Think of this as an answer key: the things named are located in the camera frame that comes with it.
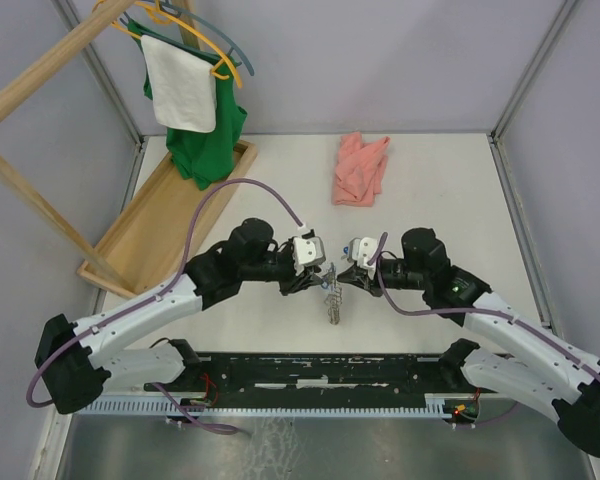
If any keyring holder with blue handle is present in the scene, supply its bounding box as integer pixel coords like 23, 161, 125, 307
322, 263, 342, 325

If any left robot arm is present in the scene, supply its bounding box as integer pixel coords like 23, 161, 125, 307
34, 218, 326, 414

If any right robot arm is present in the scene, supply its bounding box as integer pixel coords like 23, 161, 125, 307
338, 227, 600, 458

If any pink cloth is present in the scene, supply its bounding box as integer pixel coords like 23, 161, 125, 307
331, 132, 390, 208

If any green shirt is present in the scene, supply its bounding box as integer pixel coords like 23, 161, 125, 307
127, 18, 247, 191

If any wooden tray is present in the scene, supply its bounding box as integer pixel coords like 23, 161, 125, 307
76, 138, 259, 300

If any white towel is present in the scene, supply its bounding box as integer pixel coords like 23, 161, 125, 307
141, 35, 216, 133

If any grey blue hanger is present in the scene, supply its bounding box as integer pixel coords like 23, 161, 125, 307
111, 1, 255, 88

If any yellow hanger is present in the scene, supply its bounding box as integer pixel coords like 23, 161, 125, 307
131, 1, 255, 89

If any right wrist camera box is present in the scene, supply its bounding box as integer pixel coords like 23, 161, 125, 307
345, 235, 386, 275

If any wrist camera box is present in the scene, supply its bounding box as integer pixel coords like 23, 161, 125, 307
292, 234, 326, 273
345, 235, 386, 275

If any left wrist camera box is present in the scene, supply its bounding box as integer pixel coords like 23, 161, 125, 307
292, 234, 326, 273

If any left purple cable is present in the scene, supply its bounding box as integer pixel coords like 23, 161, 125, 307
25, 178, 311, 435

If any purple cable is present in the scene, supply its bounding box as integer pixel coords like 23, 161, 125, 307
25, 178, 311, 435
367, 232, 600, 431

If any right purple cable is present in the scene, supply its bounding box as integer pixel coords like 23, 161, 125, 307
367, 232, 600, 431

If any white cable duct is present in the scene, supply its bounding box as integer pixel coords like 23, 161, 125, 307
77, 395, 452, 420

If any wooden rack frame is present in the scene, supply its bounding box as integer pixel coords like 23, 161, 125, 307
0, 0, 199, 294

